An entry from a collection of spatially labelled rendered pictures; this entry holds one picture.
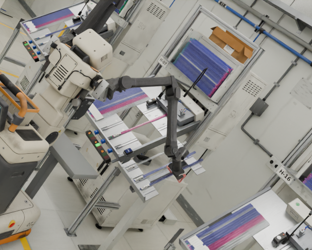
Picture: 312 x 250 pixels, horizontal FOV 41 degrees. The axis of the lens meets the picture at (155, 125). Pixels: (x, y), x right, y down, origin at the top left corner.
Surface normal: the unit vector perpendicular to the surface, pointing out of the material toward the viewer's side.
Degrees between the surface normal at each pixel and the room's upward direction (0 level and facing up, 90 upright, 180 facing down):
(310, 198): 90
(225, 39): 80
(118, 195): 90
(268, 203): 44
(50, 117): 82
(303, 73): 90
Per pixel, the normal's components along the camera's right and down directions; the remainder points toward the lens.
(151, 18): 0.52, 0.59
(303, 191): -0.62, -0.22
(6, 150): -0.40, -0.01
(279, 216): -0.02, -0.71
